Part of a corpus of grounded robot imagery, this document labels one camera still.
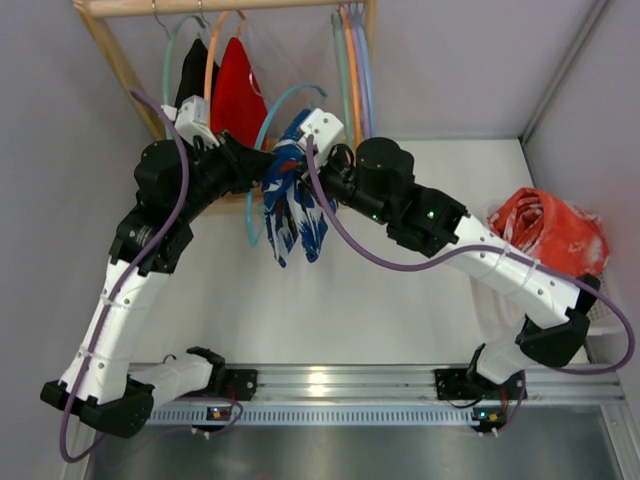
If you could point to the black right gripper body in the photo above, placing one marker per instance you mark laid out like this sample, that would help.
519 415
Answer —
314 174

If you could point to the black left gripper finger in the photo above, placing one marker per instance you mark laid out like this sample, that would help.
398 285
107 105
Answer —
249 179
243 159

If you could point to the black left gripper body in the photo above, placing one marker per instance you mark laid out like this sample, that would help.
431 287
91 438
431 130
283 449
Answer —
226 156

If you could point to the blue white patterned trousers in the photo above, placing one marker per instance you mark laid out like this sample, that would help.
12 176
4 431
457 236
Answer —
292 214

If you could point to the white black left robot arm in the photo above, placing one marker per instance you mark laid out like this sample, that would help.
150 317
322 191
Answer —
176 183

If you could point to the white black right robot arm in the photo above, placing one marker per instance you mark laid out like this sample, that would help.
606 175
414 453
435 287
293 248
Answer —
377 180

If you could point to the red trousers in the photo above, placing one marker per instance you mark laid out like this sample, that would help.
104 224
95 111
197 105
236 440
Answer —
238 106

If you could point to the empty orange hanger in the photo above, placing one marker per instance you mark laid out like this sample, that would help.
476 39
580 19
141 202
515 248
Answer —
353 77

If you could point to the black trousers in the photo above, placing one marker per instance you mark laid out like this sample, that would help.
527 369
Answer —
192 73

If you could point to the green hanger with black trousers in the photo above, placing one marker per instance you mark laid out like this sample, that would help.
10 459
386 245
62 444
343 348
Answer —
167 68

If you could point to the orange hanger with red trousers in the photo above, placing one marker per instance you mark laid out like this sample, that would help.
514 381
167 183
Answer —
214 37

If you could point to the empty green hanger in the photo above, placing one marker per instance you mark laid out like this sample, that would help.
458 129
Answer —
341 59

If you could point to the wooden clothes rack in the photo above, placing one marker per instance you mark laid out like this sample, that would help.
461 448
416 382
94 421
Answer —
94 13

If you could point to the orange white patterned garment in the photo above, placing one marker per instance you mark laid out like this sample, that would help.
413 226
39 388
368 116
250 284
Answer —
561 234

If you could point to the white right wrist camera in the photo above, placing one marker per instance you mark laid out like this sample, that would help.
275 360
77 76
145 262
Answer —
327 131

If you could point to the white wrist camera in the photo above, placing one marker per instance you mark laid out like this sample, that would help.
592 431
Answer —
191 121
327 131

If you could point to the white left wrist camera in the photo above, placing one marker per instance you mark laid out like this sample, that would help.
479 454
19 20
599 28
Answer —
191 121

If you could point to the aluminium mounting rail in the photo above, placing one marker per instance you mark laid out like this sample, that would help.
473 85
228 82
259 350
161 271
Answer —
412 384

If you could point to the grey slotted cable duct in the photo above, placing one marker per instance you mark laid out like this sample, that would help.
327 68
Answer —
270 415

